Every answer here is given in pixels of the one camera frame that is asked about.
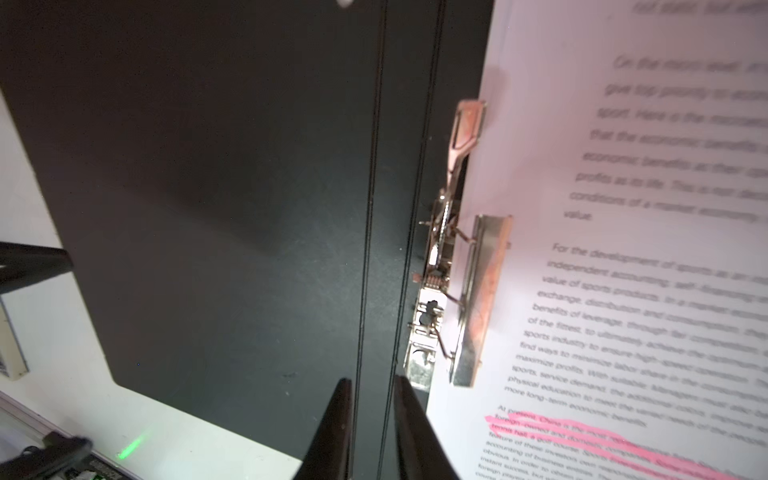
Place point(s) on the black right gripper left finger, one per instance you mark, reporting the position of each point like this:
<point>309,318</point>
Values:
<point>328,456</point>

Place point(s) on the printed paper files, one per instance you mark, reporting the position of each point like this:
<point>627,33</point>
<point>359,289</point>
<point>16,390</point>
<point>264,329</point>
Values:
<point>627,339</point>

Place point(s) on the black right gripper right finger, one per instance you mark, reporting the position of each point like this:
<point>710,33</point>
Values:
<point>420,455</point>

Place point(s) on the blue file folder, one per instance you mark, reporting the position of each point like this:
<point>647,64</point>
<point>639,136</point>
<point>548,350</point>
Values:
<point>241,186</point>

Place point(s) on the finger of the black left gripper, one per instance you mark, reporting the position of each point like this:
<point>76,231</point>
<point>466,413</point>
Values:
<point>24,265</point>

